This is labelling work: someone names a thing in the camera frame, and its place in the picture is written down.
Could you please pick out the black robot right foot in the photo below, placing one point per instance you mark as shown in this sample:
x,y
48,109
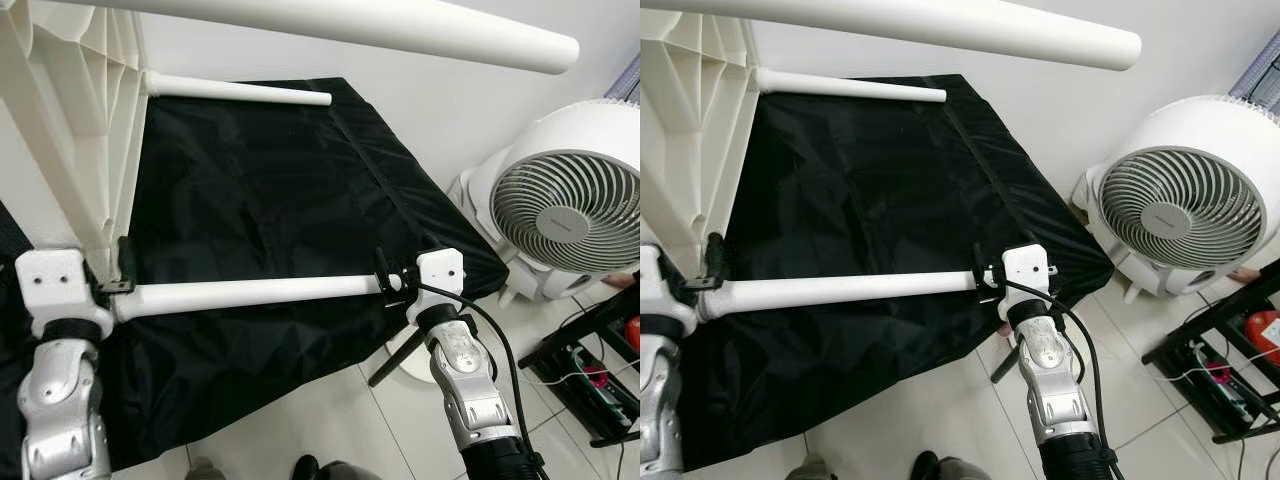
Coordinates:
x,y
305,468
925,467

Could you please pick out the white tapered plastic table leg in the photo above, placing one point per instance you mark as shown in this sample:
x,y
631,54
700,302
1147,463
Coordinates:
x,y
850,289
950,25
240,90
250,293
400,28
850,86

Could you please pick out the white fan with grey grille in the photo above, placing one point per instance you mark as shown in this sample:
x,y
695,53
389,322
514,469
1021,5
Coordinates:
x,y
1180,200
560,200

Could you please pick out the black table cloth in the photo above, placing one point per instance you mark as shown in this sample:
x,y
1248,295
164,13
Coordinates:
x,y
880,200
260,200

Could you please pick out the white round floor base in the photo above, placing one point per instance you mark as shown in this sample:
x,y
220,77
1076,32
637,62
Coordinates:
x,y
420,368

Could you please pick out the silver robot leg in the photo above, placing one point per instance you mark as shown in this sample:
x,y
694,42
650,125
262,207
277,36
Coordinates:
x,y
812,469
962,470
348,471
203,470

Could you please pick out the silver robot left leg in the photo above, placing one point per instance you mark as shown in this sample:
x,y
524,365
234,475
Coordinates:
x,y
812,469
203,470

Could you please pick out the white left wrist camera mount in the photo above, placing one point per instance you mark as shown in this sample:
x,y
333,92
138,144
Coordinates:
x,y
655,290
55,285

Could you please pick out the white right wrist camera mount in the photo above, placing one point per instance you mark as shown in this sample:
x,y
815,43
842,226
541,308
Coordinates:
x,y
1025,268
440,272

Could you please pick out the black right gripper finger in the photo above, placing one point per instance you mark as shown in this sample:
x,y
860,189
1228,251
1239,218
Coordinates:
x,y
980,263
382,266

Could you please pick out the red round object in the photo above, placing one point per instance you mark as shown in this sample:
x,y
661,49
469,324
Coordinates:
x,y
633,332
1263,335

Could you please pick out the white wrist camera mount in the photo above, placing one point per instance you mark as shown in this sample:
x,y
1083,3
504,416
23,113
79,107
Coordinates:
x,y
440,272
1025,268
55,285
655,290

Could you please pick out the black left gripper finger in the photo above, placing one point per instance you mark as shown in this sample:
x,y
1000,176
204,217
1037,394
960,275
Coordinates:
x,y
126,262
715,256

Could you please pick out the white plastic table top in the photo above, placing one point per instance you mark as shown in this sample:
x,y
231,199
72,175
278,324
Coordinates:
x,y
690,110
70,110

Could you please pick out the grey slatted window blind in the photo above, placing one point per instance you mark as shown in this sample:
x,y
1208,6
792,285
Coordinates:
x,y
625,80
1262,75

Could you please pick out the black metal floor rack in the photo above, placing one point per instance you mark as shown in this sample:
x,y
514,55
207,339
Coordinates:
x,y
590,370
1230,370

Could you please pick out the silver robot right leg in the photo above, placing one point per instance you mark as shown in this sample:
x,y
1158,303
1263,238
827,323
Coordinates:
x,y
348,471
962,470

